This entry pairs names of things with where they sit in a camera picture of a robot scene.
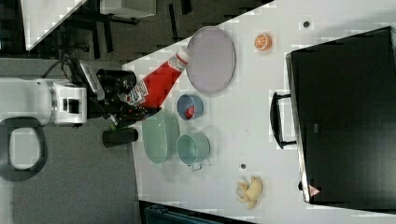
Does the blue small bowl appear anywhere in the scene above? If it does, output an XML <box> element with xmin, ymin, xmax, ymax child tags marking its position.
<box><xmin>177</xmin><ymin>94</ymin><xmax>204</xmax><ymax>120</ymax></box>

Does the red ketchup bottle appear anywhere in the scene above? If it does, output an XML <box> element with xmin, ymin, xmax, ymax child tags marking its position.
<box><xmin>120</xmin><ymin>47</ymin><xmax>191</xmax><ymax>108</ymax></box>

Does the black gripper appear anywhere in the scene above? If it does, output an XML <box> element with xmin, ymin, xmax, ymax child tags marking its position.
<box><xmin>87</xmin><ymin>77</ymin><xmax>161</xmax><ymax>128</ymax></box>

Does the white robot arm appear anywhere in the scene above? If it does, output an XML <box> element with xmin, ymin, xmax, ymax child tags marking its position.
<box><xmin>1</xmin><ymin>77</ymin><xmax>159</xmax><ymax>182</ymax></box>

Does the peeled banana toy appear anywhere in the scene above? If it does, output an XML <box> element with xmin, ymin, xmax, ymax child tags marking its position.
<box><xmin>237</xmin><ymin>175</ymin><xmax>262</xmax><ymax>210</ymax></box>

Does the teal cup with handle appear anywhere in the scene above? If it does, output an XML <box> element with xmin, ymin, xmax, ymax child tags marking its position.
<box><xmin>177</xmin><ymin>133</ymin><xmax>210</xmax><ymax>171</ymax></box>

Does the black cylinder post upper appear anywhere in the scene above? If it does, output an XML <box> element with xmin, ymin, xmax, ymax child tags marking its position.
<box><xmin>96</xmin><ymin>69</ymin><xmax>136</xmax><ymax>92</ymax></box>

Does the green oval colander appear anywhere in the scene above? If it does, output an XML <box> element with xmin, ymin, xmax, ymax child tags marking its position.
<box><xmin>142</xmin><ymin>110</ymin><xmax>179</xmax><ymax>164</ymax></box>

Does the black toaster oven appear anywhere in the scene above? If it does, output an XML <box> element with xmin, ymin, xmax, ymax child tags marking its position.
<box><xmin>286</xmin><ymin>27</ymin><xmax>396</xmax><ymax>214</ymax></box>

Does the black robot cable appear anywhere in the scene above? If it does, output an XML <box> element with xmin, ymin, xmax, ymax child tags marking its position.
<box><xmin>41</xmin><ymin>53</ymin><xmax>82</xmax><ymax>82</ymax></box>

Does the white background table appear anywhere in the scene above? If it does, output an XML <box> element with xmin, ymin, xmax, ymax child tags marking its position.
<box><xmin>20</xmin><ymin>0</ymin><xmax>88</xmax><ymax>50</ymax></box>

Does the purple round plate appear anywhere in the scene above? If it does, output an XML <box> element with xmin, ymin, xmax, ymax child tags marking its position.
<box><xmin>187</xmin><ymin>26</ymin><xmax>235</xmax><ymax>94</ymax></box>

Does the black oven door handle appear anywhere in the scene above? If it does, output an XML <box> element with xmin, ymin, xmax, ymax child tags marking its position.
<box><xmin>270</xmin><ymin>92</ymin><xmax>296</xmax><ymax>149</ymax></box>

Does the orange slice toy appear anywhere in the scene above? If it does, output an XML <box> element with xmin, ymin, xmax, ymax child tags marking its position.
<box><xmin>254</xmin><ymin>33</ymin><xmax>273</xmax><ymax>51</ymax></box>

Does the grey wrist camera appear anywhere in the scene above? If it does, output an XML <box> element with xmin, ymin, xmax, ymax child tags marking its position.
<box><xmin>79</xmin><ymin>62</ymin><xmax>105</xmax><ymax>101</ymax></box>

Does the red toy in bowl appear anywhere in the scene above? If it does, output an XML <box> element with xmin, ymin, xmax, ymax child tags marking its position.
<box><xmin>185</xmin><ymin>105</ymin><xmax>194</xmax><ymax>119</ymax></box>

